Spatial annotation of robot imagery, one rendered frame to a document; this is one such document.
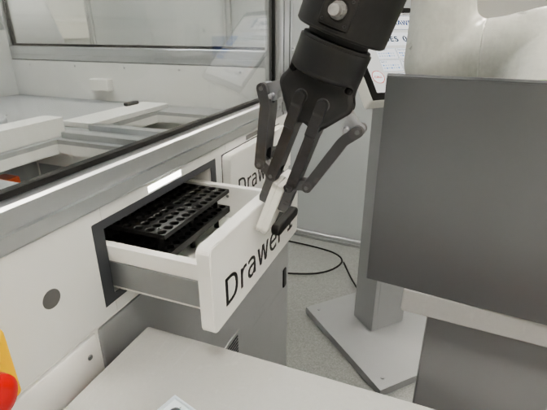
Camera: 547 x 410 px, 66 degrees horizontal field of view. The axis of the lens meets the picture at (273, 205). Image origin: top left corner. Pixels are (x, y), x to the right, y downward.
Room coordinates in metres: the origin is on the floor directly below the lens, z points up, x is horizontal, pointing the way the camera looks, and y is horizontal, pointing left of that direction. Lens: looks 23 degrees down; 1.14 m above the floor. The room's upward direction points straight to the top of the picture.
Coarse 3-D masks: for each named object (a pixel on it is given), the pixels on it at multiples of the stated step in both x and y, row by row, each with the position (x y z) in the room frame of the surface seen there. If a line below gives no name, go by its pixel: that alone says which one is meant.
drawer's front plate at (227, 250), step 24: (240, 216) 0.46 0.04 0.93; (216, 240) 0.40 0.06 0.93; (240, 240) 0.44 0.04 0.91; (264, 240) 0.51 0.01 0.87; (288, 240) 0.61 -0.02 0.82; (216, 264) 0.39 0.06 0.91; (240, 264) 0.44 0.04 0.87; (264, 264) 0.51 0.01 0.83; (216, 288) 0.39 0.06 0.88; (240, 288) 0.44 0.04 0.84; (216, 312) 0.38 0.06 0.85
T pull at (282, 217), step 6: (288, 210) 0.52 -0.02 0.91; (294, 210) 0.52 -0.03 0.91; (282, 216) 0.50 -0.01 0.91; (288, 216) 0.50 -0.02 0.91; (294, 216) 0.52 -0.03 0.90; (276, 222) 0.48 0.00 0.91; (282, 222) 0.48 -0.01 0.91; (288, 222) 0.50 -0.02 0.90; (276, 228) 0.47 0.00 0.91; (282, 228) 0.48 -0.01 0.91; (276, 234) 0.47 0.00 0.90
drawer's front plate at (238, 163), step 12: (276, 132) 0.93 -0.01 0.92; (252, 144) 0.81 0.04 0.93; (276, 144) 0.93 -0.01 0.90; (228, 156) 0.73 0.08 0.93; (240, 156) 0.76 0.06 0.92; (252, 156) 0.81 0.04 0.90; (228, 168) 0.72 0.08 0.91; (240, 168) 0.76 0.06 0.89; (252, 168) 0.81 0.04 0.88; (228, 180) 0.72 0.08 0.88; (264, 180) 0.86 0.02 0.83
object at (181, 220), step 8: (216, 192) 0.62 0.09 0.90; (224, 192) 0.62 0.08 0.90; (200, 200) 0.58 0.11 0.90; (208, 200) 0.59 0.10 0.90; (216, 200) 0.59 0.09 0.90; (192, 208) 0.55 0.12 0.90; (200, 208) 0.55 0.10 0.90; (184, 216) 0.53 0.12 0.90; (192, 216) 0.53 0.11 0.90; (168, 224) 0.50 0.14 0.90; (176, 224) 0.51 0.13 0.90; (184, 224) 0.51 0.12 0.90; (160, 232) 0.48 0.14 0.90; (168, 232) 0.48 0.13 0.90
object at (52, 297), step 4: (48, 292) 0.37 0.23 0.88; (52, 292) 0.37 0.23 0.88; (56, 292) 0.38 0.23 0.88; (44, 296) 0.36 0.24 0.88; (48, 296) 0.37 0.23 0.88; (52, 296) 0.37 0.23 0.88; (56, 296) 0.37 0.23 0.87; (44, 300) 0.36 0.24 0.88; (48, 300) 0.36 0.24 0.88; (52, 300) 0.37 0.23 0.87; (56, 300) 0.37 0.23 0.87; (44, 304) 0.36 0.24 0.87; (48, 304) 0.36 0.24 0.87; (52, 304) 0.37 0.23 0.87; (56, 304) 0.37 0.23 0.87; (48, 308) 0.36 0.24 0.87
